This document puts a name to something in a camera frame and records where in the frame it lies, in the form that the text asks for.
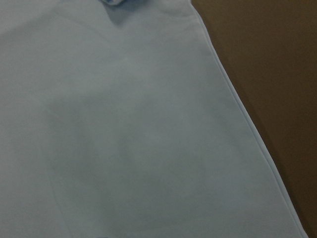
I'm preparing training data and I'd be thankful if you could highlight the light blue t-shirt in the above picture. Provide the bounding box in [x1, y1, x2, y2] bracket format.
[0, 0, 306, 238]

